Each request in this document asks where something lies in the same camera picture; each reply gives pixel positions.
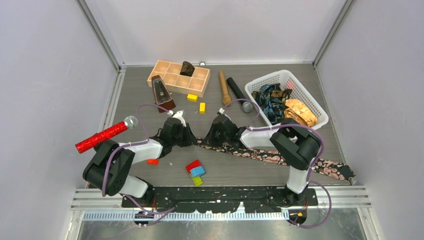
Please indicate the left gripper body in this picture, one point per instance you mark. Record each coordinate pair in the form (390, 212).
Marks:
(183, 138)

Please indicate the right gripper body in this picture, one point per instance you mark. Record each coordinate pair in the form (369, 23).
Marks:
(216, 138)

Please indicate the black pink floral tie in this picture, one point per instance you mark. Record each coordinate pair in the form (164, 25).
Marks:
(333, 169)

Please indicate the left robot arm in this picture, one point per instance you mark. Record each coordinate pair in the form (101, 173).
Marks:
(110, 166)

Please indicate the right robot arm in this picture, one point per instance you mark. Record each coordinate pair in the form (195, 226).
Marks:
(296, 143)

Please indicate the yellow block upright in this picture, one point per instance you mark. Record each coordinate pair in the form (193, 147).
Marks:
(202, 108)

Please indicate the black microphone silver head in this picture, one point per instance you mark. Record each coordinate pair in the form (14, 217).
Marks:
(246, 106)

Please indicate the orange red small brick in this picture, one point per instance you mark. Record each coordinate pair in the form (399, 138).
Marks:
(153, 161)

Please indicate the brown wooden metronome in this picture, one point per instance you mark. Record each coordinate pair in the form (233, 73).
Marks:
(162, 96)

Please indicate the red toy brick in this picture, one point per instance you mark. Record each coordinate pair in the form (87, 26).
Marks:
(192, 165)

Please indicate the yellow block near tray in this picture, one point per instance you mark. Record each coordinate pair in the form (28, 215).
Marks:
(192, 97)

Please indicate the red glitter microphone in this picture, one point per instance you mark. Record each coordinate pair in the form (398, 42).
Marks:
(130, 122)

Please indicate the blue toy brick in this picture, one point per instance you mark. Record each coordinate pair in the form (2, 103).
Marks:
(197, 171)

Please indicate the yellow green translucent brick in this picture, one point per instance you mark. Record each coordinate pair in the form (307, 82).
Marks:
(196, 180)

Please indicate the wooden compartment tray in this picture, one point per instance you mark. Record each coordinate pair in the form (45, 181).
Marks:
(176, 83)

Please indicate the blue patterned tie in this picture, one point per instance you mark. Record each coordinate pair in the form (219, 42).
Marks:
(271, 100)

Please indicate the dark rolled tie in tray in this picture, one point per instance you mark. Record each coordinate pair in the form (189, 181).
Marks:
(187, 69)

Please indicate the orange gold tie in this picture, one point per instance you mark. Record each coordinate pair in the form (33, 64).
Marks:
(297, 110)

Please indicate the white plastic basket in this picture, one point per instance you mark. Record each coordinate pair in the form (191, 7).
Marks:
(287, 80)

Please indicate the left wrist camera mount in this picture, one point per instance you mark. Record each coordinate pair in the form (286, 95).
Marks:
(178, 115)

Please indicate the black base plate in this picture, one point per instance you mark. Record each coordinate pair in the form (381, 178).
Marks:
(223, 199)

